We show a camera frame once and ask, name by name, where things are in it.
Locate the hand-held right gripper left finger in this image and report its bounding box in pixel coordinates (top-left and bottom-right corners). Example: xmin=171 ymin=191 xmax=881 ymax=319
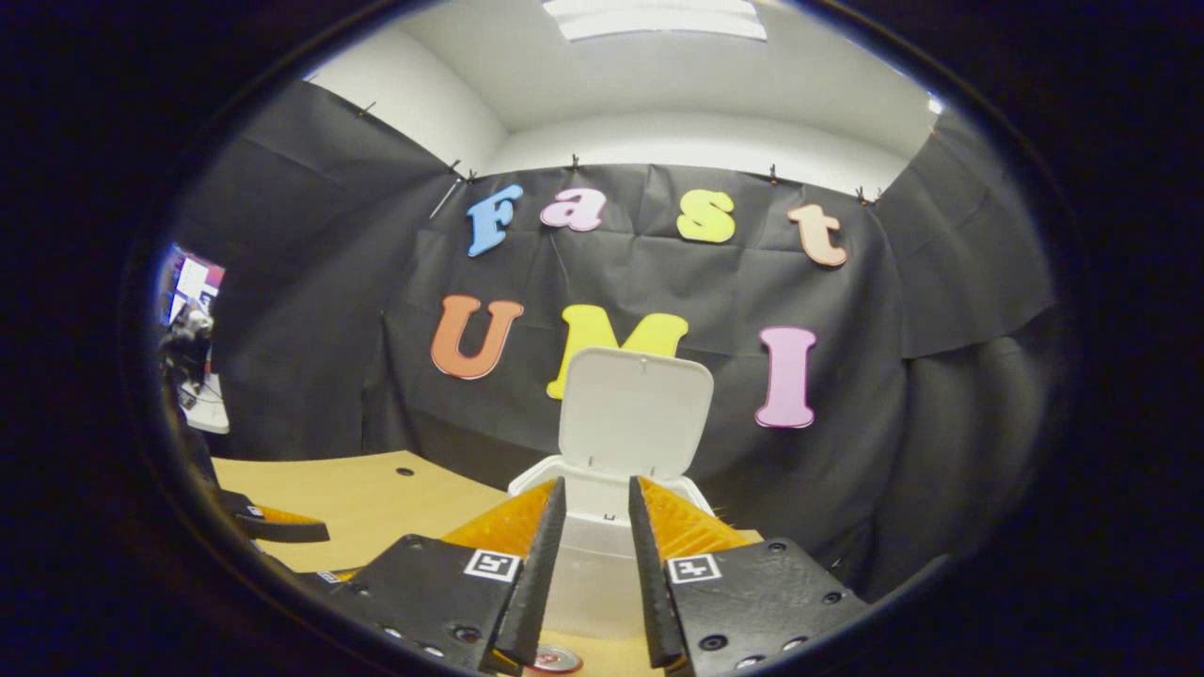
xmin=339 ymin=477 xmax=568 ymax=676

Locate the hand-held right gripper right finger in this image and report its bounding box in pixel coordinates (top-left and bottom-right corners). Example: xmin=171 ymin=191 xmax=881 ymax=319
xmin=628 ymin=476 xmax=871 ymax=677

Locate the red pop can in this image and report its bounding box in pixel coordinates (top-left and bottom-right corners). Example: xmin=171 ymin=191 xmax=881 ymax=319
xmin=527 ymin=642 xmax=585 ymax=675

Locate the white desktop garbage bin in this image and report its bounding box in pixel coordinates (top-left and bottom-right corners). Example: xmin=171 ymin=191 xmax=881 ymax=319
xmin=508 ymin=346 xmax=716 ymax=642

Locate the wooden desktop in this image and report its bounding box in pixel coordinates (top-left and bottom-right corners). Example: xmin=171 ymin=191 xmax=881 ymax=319
xmin=212 ymin=451 xmax=765 ymax=677

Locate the computer monitor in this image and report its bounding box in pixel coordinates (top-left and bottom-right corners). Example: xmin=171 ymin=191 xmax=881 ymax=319
xmin=167 ymin=246 xmax=227 ymax=325

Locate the black backdrop cloth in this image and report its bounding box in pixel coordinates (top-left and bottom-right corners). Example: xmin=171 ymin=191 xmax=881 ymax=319
xmin=169 ymin=80 xmax=1059 ymax=603

